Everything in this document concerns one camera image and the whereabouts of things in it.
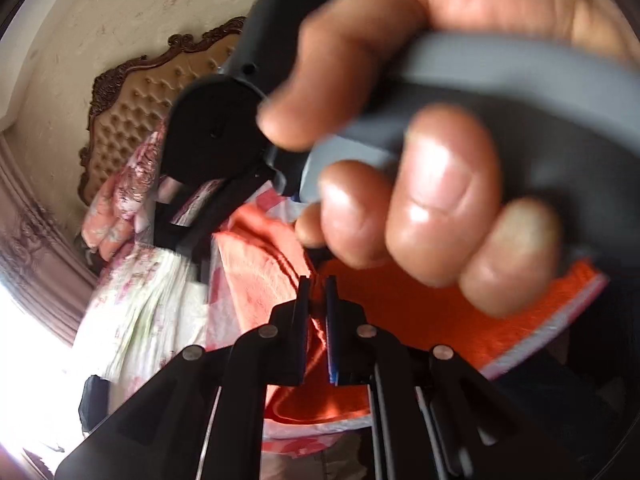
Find peach floral pillow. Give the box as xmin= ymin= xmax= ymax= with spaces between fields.
xmin=82 ymin=180 xmax=153 ymax=261

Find pink curtain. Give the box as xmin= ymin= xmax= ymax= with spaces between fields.
xmin=0 ymin=135 xmax=101 ymax=351

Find dark blue pouch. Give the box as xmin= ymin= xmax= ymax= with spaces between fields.
xmin=79 ymin=375 xmax=108 ymax=433

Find floral bedspread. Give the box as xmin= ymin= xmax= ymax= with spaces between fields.
xmin=75 ymin=240 xmax=216 ymax=386

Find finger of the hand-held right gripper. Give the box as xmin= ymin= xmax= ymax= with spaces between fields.
xmin=152 ymin=164 xmax=287 ymax=288

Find pink checkered tablecloth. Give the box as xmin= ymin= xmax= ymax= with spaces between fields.
xmin=170 ymin=180 xmax=608 ymax=456

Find orange pants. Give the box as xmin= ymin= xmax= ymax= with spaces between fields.
xmin=215 ymin=205 xmax=603 ymax=423

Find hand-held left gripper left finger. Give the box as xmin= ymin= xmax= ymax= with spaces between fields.
xmin=55 ymin=276 xmax=311 ymax=480

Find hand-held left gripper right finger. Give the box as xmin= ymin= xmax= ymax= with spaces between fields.
xmin=325 ymin=275 xmax=591 ymax=480

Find tufted carved wooden headboard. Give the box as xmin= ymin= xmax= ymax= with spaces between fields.
xmin=79 ymin=16 xmax=248 ymax=206

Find person's right hand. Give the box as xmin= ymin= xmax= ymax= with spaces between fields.
xmin=257 ymin=0 xmax=640 ymax=318

